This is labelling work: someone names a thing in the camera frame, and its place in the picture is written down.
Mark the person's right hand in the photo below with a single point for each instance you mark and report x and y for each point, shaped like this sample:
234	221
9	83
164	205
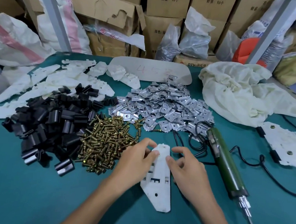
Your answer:
191	176

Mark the person's left hand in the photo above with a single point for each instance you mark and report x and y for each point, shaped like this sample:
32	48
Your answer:
131	165

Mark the person's right thumb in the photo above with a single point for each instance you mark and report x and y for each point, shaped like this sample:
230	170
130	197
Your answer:
172	162

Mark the person's left thumb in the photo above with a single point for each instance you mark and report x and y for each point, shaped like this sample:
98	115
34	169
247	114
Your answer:
152	155

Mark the single white plastic bracket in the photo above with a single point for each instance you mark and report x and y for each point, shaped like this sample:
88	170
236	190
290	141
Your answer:
159	187

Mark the person's right forearm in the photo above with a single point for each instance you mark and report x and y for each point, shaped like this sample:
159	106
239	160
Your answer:
212	218

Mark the person's left forearm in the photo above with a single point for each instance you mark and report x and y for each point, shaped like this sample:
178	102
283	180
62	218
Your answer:
90	207

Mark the pile of brass screws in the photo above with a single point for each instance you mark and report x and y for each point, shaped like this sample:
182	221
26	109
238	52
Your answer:
105	143

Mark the pile of silver metal plates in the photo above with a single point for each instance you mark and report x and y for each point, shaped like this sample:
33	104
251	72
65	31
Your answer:
168	107

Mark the green electric screwdriver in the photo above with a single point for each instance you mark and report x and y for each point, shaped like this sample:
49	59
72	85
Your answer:
226	164

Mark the oval white plastic panel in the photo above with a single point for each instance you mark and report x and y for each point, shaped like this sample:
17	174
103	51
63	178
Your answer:
151	70

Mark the crumpled cream cloth bag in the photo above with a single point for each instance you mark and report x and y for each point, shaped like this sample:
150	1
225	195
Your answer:
243	92

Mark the pile of black plastic clips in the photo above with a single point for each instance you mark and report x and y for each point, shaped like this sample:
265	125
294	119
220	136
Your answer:
50	126

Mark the clear plastic bag of parts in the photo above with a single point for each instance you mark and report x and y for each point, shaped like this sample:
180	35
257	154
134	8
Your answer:
167	45
227	48
196	35

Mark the pile of white plastic brackets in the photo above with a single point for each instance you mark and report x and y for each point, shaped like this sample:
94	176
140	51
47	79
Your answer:
61	78

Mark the white plastic bag red print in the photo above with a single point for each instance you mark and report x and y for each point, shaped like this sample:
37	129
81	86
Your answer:
118	35

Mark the orange plastic object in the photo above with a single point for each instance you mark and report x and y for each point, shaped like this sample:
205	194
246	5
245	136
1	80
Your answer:
244	53

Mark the stack of brown cardboard boxes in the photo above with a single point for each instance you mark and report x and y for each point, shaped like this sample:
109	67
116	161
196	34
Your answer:
168	3

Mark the yellow patterned sack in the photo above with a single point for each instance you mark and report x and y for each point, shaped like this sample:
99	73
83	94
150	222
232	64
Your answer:
295	66

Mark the white printed woven sack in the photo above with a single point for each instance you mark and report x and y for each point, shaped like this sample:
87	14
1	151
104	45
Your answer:
281	49

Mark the white sack with pink stripe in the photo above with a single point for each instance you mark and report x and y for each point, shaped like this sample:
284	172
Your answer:
68	21
13	43

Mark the assembled white bracket with clips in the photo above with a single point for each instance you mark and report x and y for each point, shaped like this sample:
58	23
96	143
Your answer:
282	142

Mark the grey metal post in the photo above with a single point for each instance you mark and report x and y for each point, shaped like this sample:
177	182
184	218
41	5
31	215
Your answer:
53	13
272	31

